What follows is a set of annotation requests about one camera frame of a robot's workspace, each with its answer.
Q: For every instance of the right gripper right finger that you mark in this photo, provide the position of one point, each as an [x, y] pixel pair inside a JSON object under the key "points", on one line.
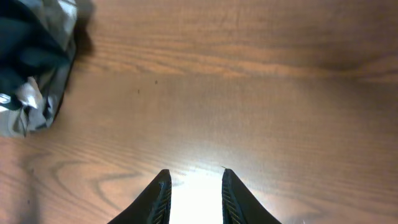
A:
{"points": [[239, 205]]}

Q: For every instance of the beige folded trousers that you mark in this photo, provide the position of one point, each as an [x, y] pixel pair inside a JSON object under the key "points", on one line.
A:
{"points": [[42, 96]]}

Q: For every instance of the black t-shirt with logo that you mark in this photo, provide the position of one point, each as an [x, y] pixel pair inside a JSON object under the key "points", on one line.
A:
{"points": [[27, 50]]}

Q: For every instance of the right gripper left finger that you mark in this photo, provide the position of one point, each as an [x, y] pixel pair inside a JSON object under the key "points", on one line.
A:
{"points": [[152, 206]]}

